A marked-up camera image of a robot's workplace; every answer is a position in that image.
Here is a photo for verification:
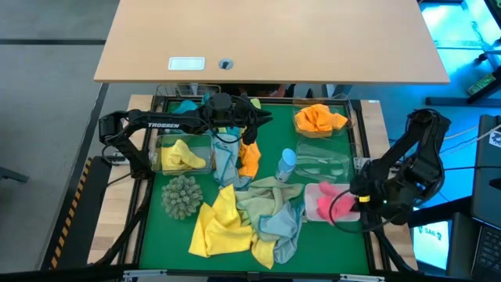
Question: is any sage green microfiber towel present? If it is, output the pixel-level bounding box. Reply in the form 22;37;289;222
234;175;305;242

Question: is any green table mat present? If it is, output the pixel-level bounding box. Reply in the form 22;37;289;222
139;100;371;274

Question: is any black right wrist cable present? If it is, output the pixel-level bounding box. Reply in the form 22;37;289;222
327;187;392;235

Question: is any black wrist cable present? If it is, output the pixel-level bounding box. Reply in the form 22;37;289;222
327;187;392;235
211;99;260;146

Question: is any light blue spray bottle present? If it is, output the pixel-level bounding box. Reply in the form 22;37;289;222
274;147;297;184

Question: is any yellow waffle microfiber towel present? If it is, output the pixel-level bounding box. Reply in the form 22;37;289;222
188;183;255;259

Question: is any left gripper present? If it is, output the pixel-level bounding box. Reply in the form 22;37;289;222
201;92;274;132

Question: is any teal microfiber towel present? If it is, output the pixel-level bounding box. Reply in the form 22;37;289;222
171;92;212;115

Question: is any black laptop computer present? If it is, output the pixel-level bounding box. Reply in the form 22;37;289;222
470;113;501;282

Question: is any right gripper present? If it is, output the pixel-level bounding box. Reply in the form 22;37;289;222
349;166;392;215

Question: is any silver aluminium bracket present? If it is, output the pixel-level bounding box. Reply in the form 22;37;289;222
122;269;168;281
339;273;387;282

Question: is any pink microfiber towel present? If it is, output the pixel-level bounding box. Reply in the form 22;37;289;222
315;180;357;222

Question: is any light wooden desk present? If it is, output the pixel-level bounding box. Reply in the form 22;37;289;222
93;0;451;85

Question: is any metal wire basket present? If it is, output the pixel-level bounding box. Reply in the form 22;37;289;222
155;82;222;105

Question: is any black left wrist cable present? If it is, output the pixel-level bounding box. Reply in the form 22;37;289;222
211;99;260;146

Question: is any black desk foot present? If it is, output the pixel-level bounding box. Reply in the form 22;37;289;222
425;66;501;107

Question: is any grey chair base leg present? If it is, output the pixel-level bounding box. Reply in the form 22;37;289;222
0;165;31;184

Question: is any yellow fluffy microfiber towel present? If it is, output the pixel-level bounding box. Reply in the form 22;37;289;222
250;233;277;270

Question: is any orange microfiber towel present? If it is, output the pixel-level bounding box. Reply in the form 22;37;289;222
237;139;262;179
294;103;349;135

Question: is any small monitor showing logo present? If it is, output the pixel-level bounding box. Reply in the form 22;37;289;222
412;219;452;272

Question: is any black table frame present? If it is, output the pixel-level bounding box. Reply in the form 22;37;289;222
117;95;392;275

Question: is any white cable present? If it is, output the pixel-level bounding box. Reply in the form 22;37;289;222
445;124;501;143

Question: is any green spiky ball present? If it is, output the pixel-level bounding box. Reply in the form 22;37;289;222
160;174;204;221

